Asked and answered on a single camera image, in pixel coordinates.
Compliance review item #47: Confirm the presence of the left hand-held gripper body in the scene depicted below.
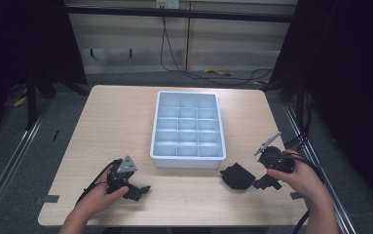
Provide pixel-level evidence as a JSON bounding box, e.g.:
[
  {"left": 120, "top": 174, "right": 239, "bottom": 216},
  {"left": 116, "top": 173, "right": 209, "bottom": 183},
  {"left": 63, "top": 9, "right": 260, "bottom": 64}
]
[{"left": 106, "top": 154, "right": 139, "bottom": 195}]

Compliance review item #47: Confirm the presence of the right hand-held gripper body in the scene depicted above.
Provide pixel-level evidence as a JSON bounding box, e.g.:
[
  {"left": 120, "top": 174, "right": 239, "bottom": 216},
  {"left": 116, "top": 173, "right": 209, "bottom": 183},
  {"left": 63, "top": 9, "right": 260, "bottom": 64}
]
[{"left": 253, "top": 131, "right": 297, "bottom": 175}]

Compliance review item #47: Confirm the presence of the black cloth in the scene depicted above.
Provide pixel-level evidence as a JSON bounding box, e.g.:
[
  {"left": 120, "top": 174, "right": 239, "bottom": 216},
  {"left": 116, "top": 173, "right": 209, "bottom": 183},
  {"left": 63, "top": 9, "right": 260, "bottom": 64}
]
[{"left": 219, "top": 162, "right": 257, "bottom": 191}]

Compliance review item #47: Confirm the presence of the white compartment tray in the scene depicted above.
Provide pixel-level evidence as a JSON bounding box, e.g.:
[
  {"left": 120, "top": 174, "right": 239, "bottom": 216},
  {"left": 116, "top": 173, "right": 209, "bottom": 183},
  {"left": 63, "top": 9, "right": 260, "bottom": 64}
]
[{"left": 149, "top": 90, "right": 227, "bottom": 170}]

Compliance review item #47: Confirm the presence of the person's right hand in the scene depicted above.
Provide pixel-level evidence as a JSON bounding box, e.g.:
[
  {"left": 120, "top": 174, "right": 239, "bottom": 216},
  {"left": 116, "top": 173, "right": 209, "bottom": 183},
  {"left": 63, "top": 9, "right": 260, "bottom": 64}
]
[{"left": 266, "top": 158, "right": 326, "bottom": 209}]

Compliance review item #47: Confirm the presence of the person's left hand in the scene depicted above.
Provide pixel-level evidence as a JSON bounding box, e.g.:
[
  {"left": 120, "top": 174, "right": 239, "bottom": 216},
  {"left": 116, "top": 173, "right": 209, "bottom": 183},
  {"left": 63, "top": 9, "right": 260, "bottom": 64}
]
[{"left": 76, "top": 162, "right": 131, "bottom": 216}]

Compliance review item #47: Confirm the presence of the black curtain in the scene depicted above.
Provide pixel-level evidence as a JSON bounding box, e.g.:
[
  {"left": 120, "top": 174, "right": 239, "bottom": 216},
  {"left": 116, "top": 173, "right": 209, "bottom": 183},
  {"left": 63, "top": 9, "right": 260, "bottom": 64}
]
[
  {"left": 0, "top": 0, "right": 89, "bottom": 147},
  {"left": 269, "top": 0, "right": 373, "bottom": 214}
]

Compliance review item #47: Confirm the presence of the black horizontal bar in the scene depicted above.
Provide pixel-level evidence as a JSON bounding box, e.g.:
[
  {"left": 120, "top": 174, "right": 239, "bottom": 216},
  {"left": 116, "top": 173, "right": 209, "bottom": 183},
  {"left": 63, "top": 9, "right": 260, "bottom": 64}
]
[{"left": 64, "top": 4, "right": 295, "bottom": 24}]

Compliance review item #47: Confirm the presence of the right hand-held gripper cable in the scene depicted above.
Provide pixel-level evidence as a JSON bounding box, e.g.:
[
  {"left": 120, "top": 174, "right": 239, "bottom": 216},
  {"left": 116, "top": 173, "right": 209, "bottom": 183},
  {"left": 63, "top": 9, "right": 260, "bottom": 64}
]
[{"left": 282, "top": 150, "right": 326, "bottom": 234}]

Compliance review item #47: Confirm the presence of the hand-held gripper cable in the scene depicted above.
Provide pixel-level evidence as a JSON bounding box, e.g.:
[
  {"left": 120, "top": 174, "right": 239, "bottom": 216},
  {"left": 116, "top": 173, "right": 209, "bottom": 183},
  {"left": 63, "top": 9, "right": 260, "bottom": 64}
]
[
  {"left": 282, "top": 150, "right": 326, "bottom": 234},
  {"left": 75, "top": 159, "right": 124, "bottom": 206}
]

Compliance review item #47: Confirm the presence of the left hand-held gripper cable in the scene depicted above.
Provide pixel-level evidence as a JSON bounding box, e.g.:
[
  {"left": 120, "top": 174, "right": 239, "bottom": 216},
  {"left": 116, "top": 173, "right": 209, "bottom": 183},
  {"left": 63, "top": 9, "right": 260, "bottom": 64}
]
[{"left": 75, "top": 159, "right": 124, "bottom": 206}]

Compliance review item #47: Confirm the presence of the metal floor rail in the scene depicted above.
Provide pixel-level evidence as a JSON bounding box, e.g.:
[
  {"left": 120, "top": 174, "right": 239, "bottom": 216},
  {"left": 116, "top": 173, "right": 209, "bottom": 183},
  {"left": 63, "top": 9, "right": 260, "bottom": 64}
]
[
  {"left": 282, "top": 102, "right": 358, "bottom": 234},
  {"left": 0, "top": 98, "right": 53, "bottom": 225}
]

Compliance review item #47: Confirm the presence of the yellow strap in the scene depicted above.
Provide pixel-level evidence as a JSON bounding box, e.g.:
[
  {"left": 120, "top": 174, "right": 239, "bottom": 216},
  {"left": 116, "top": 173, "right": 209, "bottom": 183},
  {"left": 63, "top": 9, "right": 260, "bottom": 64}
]
[
  {"left": 13, "top": 95, "right": 28, "bottom": 108},
  {"left": 204, "top": 67, "right": 235, "bottom": 78}
]

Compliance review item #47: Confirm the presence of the black wall cable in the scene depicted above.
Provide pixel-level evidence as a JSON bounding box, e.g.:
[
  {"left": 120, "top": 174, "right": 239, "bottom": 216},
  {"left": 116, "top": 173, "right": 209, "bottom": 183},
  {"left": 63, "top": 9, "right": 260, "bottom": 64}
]
[{"left": 159, "top": 16, "right": 275, "bottom": 88}]

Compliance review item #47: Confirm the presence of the white wall socket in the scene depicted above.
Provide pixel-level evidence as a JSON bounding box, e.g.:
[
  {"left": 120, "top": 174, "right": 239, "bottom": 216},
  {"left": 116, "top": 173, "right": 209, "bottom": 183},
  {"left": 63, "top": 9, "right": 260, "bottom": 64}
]
[{"left": 156, "top": 0, "right": 180, "bottom": 10}]

